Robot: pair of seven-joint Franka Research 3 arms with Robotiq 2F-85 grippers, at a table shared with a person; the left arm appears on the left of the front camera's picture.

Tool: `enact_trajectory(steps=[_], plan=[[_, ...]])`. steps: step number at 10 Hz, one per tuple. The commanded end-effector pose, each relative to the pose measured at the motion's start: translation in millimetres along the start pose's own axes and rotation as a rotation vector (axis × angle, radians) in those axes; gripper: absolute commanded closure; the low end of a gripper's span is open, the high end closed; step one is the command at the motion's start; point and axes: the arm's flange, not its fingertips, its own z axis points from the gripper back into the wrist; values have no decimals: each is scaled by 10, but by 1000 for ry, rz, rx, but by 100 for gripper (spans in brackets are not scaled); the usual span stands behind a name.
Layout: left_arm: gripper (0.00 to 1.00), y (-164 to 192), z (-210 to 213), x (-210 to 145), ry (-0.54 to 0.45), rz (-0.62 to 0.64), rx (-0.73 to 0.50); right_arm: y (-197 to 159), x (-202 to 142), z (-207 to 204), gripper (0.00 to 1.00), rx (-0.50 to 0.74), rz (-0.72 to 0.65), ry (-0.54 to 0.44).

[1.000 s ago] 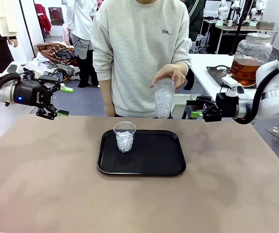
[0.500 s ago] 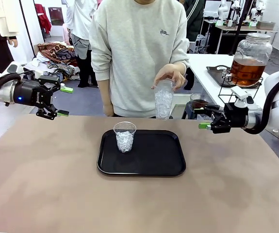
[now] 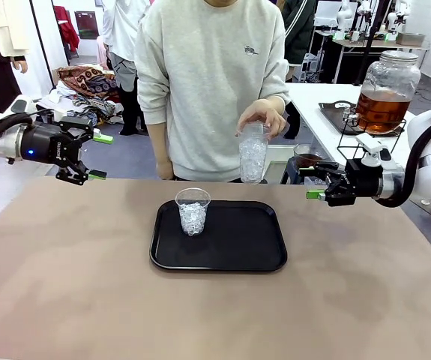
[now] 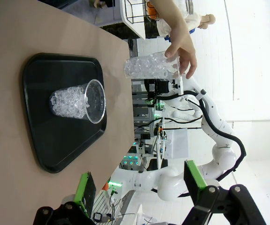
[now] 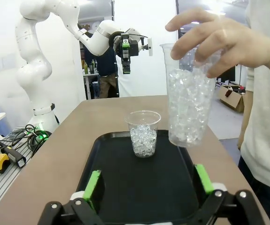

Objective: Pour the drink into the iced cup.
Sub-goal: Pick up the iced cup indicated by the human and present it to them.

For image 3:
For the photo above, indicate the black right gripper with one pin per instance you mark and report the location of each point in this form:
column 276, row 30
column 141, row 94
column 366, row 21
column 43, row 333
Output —
column 365, row 182

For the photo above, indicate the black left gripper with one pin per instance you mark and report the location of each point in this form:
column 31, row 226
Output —
column 46, row 144

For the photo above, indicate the tall clear cup with ice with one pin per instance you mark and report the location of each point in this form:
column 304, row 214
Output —
column 252, row 157

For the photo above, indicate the short clear cup with ice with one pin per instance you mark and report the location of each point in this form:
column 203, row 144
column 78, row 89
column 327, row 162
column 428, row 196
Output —
column 192, row 221

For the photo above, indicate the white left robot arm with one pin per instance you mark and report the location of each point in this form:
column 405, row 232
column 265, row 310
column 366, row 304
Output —
column 7, row 144

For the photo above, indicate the person's right forearm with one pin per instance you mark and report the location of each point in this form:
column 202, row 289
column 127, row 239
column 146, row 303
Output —
column 159, row 144

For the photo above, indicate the glass pitcher with dark drink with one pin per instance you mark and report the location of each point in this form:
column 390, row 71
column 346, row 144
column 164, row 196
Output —
column 307, row 157

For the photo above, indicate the person's right hand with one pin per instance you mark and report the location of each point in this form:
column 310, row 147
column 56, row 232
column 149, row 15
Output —
column 164, row 170

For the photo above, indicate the person's left hand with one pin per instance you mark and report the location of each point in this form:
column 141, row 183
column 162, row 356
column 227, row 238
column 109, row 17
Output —
column 271, row 112

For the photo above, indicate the black stool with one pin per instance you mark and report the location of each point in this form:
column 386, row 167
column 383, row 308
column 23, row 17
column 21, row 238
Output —
column 290, row 172

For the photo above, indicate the white box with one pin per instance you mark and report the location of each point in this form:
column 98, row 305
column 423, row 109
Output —
column 279, row 165

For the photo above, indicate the dark metal tray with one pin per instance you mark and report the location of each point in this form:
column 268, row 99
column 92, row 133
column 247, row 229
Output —
column 335, row 116

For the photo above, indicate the patterned fabric pile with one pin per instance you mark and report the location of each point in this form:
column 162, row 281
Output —
column 87, row 80

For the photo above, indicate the white side table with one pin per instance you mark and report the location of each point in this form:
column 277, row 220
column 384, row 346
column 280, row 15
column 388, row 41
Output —
column 312, row 97

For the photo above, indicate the glass tea dispenser jar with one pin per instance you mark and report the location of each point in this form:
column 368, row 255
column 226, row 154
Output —
column 384, row 108

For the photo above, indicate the thin black stand pole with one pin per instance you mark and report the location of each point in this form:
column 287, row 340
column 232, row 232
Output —
column 43, row 48

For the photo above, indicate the black plastic serving tray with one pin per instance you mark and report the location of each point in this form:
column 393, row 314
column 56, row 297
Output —
column 237, row 240

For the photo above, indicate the red garment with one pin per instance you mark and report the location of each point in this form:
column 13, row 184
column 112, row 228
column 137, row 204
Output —
column 67, row 33

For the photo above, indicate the dark framed screen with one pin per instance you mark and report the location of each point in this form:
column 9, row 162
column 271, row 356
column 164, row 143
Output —
column 85, row 26

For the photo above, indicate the bystander in white shirt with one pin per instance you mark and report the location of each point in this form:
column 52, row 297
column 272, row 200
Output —
column 125, row 30

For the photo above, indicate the wooden workbench with robots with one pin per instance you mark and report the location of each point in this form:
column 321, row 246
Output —
column 350, row 43

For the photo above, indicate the person in grey sweatshirt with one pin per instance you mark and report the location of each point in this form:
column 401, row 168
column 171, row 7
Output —
column 207, row 93

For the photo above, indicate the thick black pole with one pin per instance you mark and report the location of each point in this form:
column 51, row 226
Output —
column 369, row 37

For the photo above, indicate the bystander in dark jacket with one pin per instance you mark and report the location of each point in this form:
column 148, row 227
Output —
column 301, row 30

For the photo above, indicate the grey metal box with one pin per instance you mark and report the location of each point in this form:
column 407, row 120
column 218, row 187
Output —
column 410, row 38

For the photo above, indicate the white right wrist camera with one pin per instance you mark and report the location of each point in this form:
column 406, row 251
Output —
column 369, row 144

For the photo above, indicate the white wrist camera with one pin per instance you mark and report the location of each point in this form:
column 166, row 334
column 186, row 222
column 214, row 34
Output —
column 24, row 105
column 369, row 144

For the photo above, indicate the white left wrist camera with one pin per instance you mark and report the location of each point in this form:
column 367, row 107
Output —
column 24, row 105

